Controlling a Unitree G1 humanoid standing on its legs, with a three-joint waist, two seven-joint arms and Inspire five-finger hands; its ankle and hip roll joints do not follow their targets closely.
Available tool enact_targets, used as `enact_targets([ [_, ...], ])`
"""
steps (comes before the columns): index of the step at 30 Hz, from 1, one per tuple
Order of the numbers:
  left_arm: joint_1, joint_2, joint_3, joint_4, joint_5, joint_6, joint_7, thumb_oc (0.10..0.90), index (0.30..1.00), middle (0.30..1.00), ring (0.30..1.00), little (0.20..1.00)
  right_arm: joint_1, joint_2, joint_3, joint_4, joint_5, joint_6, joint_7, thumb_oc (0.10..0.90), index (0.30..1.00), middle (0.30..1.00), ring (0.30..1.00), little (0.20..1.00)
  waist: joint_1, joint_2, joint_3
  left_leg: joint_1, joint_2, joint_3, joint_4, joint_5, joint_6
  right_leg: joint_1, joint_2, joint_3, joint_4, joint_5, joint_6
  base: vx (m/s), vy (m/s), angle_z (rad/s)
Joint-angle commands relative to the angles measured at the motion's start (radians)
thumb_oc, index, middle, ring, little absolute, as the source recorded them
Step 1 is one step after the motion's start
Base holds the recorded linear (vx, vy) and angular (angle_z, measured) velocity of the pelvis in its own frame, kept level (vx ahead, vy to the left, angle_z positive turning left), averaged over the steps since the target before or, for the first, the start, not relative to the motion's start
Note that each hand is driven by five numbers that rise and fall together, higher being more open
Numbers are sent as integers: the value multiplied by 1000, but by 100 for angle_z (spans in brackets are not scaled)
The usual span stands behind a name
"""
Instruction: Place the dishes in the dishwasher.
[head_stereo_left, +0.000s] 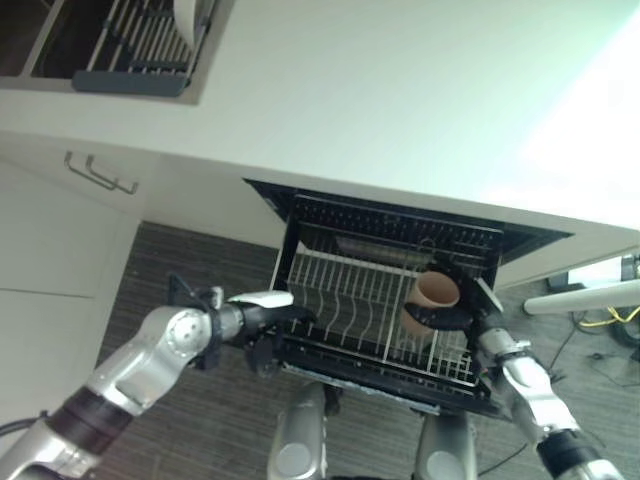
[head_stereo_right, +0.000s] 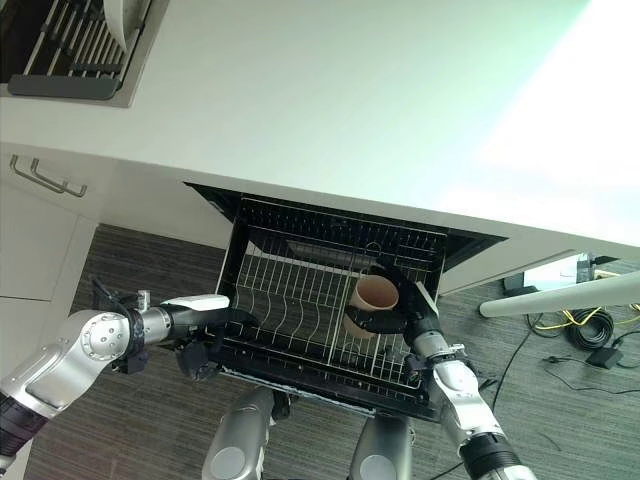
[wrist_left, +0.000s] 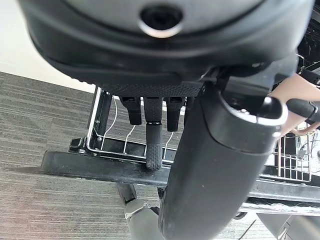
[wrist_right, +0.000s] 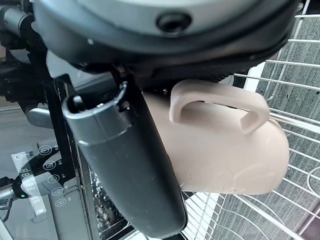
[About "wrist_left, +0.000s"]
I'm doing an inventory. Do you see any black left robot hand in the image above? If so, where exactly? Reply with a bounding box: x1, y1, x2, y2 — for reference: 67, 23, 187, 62
18, 0, 316, 240

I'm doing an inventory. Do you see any pink plastic dish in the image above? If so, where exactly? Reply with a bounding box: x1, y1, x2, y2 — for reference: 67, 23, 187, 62
271, 73, 320, 134

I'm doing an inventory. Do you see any black dishwasher body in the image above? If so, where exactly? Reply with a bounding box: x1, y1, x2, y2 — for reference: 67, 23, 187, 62
296, 9, 320, 87

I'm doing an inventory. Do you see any silver robot leg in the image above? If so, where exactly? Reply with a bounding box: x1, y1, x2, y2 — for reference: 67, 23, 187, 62
115, 183, 165, 240
258, 211, 320, 240

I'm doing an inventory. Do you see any black rack rail frame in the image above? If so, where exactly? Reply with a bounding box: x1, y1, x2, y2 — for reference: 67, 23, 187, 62
69, 86, 177, 164

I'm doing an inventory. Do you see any black rod handle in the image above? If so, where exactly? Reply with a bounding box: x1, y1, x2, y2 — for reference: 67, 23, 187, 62
286, 98, 320, 124

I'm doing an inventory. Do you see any white wire dish rack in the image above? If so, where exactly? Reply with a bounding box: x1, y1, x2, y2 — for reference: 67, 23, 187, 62
86, 86, 313, 183

